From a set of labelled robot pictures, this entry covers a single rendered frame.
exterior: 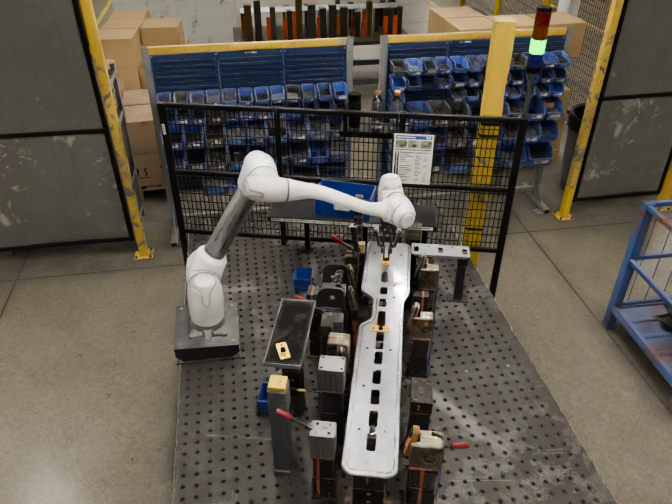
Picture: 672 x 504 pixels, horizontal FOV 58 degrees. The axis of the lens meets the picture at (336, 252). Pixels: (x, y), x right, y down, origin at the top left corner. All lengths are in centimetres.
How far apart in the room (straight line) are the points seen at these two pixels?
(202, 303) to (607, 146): 370
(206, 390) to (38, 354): 176
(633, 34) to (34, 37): 405
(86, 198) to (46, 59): 102
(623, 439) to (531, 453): 122
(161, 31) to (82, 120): 268
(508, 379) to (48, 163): 335
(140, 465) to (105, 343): 103
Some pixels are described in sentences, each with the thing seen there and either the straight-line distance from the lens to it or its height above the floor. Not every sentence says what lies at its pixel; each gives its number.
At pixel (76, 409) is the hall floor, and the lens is 389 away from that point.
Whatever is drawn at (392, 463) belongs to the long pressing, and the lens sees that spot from 214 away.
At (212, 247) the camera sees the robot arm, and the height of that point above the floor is 114.
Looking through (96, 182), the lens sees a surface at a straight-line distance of 470.
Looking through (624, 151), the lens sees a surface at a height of 57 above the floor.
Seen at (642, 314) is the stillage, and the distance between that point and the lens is 440.
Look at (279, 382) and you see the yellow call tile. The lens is 215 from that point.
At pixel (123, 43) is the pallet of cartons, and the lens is 667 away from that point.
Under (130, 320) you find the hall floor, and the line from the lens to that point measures 437.
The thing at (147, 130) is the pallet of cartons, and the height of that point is 66.
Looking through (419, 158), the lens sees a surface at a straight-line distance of 326.
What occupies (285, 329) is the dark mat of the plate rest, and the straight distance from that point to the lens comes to 234.
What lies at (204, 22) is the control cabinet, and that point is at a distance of 915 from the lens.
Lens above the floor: 272
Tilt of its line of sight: 35 degrees down
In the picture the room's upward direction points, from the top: straight up
